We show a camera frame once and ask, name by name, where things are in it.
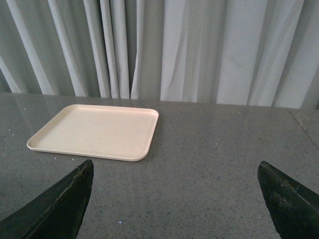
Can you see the grey pleated curtain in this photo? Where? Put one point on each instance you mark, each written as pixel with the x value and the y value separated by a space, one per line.
pixel 241 52

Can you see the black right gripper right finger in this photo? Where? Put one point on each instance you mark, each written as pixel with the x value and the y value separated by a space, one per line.
pixel 294 208

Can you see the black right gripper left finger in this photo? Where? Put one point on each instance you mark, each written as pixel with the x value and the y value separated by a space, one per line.
pixel 57 213

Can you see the beige rectangular tray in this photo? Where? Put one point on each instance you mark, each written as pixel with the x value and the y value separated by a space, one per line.
pixel 108 132

